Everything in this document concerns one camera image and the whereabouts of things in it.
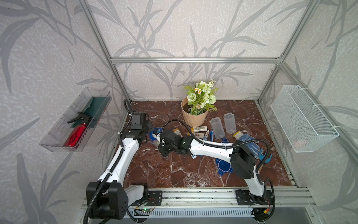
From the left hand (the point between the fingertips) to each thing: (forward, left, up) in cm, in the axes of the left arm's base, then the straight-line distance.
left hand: (149, 124), depth 83 cm
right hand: (-12, -6, -6) cm, 14 cm away
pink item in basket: (-15, -81, +4) cm, 83 cm away
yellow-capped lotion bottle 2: (+5, -16, -15) cm, 23 cm away
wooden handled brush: (-13, -71, -17) cm, 75 cm away
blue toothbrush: (+2, -41, -16) cm, 44 cm away
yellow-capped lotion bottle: (+2, -31, -15) cm, 34 cm away
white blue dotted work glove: (0, -66, -19) cm, 68 cm away
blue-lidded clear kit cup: (+7, -46, -15) cm, 49 cm away
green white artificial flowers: (+13, -31, +10) cm, 35 cm away
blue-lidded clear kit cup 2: (+13, -56, -16) cm, 60 cm away
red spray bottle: (-17, +25, +16) cm, 34 cm away
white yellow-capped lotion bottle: (+7, -32, -15) cm, 36 cm away
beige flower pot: (+8, -27, -6) cm, 29 cm away
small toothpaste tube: (+3, -37, -17) cm, 41 cm away
